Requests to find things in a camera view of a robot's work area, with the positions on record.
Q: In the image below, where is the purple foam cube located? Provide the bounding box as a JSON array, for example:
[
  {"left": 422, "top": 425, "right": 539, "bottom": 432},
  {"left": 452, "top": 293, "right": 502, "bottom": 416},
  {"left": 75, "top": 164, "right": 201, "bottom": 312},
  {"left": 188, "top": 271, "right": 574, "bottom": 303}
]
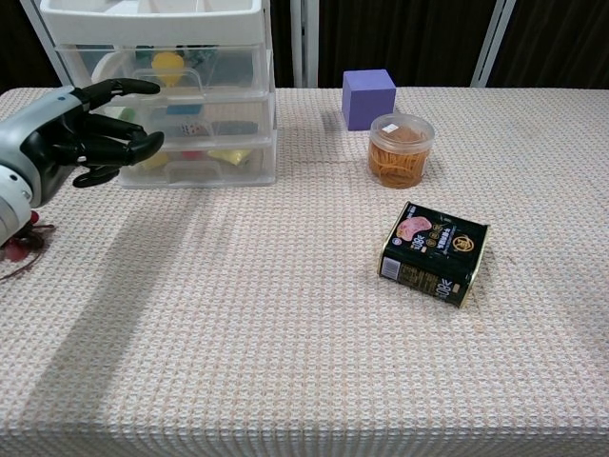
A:
[{"left": 342, "top": 69, "right": 398, "bottom": 132}]

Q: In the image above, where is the clear plastic drawer with red item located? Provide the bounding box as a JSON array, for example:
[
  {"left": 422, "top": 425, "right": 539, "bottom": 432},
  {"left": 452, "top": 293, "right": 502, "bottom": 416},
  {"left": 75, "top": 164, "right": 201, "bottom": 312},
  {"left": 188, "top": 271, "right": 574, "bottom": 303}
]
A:
[{"left": 116, "top": 137, "right": 279, "bottom": 189}]

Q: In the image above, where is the dark red grape bunch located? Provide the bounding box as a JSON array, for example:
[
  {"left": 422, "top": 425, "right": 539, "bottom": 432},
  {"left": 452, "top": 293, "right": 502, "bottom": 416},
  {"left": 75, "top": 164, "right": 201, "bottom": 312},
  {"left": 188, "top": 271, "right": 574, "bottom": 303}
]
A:
[{"left": 0, "top": 209, "right": 57, "bottom": 282}]

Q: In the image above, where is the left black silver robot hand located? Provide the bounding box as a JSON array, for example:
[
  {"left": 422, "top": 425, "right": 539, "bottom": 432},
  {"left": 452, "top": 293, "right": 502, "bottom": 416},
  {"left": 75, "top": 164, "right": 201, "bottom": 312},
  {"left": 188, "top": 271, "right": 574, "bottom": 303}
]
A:
[{"left": 0, "top": 78, "right": 166, "bottom": 209}]

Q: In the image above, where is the clear jar of rubber bands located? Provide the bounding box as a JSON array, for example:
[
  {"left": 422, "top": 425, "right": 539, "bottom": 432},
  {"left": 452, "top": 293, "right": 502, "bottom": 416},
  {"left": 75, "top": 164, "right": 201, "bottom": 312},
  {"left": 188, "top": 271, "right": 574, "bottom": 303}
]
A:
[{"left": 368, "top": 112, "right": 436, "bottom": 189}]

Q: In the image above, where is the beige waffle tablecloth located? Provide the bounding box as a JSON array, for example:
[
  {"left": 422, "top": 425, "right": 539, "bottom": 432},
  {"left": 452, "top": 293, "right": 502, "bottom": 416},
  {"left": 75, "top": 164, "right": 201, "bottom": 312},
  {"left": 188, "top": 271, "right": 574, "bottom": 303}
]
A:
[{"left": 0, "top": 87, "right": 609, "bottom": 457}]

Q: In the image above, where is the black snack packet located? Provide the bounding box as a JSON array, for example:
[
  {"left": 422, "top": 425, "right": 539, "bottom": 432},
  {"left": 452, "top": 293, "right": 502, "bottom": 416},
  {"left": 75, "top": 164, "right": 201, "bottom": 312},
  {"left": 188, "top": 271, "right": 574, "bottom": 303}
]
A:
[{"left": 378, "top": 201, "right": 490, "bottom": 309}]

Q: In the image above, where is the yellow wedge item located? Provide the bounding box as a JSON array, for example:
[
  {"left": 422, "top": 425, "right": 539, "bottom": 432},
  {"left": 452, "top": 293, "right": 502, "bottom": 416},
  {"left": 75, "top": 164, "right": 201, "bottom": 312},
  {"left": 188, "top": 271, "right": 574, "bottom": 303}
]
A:
[{"left": 207, "top": 149, "right": 252, "bottom": 167}]

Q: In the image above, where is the black curtain panel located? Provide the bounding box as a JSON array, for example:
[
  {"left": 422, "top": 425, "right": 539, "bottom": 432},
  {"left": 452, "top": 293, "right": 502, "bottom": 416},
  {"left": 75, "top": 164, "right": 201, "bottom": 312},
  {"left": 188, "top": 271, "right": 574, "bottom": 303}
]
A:
[
  {"left": 0, "top": 0, "right": 58, "bottom": 94},
  {"left": 317, "top": 0, "right": 497, "bottom": 89},
  {"left": 269, "top": 0, "right": 294, "bottom": 89},
  {"left": 485, "top": 0, "right": 609, "bottom": 89}
]

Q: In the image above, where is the yellow ball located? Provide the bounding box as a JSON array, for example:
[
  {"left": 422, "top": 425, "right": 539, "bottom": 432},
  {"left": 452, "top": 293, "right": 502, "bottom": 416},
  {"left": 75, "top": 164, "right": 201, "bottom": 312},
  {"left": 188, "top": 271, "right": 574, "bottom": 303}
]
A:
[{"left": 151, "top": 51, "right": 186, "bottom": 88}]

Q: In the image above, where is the clear plastic drawer with dice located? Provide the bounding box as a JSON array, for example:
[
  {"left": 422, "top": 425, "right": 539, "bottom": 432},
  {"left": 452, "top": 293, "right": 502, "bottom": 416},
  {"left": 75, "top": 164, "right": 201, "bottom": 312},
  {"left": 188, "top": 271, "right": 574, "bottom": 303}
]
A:
[{"left": 89, "top": 92, "right": 277, "bottom": 145}]

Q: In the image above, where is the white plastic drawer cabinet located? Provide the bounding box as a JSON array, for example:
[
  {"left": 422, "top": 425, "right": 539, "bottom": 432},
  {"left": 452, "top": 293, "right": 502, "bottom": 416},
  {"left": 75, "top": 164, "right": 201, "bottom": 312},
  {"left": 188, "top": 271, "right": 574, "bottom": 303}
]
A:
[{"left": 39, "top": 0, "right": 279, "bottom": 190}]

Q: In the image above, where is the white frame pole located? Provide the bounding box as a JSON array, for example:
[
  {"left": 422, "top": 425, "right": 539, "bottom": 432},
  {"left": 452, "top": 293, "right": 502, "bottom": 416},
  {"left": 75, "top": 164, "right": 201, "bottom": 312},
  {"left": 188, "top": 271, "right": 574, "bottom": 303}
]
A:
[
  {"left": 290, "top": 0, "right": 320, "bottom": 89},
  {"left": 18, "top": 0, "right": 66, "bottom": 89},
  {"left": 470, "top": 0, "right": 518, "bottom": 89}
]

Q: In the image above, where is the clear plastic drawer with handle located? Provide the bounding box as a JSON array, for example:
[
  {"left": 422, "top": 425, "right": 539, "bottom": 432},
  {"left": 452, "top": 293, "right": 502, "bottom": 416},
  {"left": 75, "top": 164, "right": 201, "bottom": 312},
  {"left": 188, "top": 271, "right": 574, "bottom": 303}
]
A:
[{"left": 55, "top": 44, "right": 273, "bottom": 104}]

